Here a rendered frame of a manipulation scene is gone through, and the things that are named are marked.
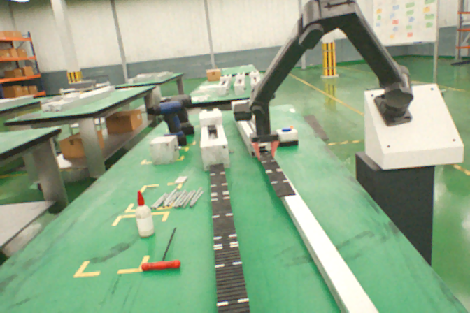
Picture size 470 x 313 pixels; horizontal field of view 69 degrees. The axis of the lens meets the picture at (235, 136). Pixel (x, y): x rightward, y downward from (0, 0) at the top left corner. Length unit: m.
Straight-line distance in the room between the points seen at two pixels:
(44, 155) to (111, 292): 2.28
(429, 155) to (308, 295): 0.72
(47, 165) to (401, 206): 2.48
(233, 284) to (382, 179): 0.73
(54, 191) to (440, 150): 2.63
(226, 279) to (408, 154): 0.76
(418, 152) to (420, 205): 0.19
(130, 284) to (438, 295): 0.55
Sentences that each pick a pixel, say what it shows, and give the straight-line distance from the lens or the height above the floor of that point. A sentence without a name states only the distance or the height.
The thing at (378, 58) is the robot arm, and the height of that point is 1.14.
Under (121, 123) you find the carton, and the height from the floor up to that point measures 0.36.
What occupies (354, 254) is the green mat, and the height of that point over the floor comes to 0.78.
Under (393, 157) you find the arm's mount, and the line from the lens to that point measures 1.19.
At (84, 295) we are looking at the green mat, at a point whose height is 0.78.
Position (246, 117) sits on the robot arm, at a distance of 1.22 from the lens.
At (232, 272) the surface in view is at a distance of 0.67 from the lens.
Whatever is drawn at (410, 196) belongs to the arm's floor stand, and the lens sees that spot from 1.28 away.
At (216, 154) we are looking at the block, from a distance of 1.26.
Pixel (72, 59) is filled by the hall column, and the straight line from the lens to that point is 12.53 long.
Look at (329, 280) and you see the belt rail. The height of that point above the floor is 0.80.
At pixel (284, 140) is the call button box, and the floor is 0.81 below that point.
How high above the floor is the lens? 1.20
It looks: 14 degrees down
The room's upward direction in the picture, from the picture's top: 7 degrees counter-clockwise
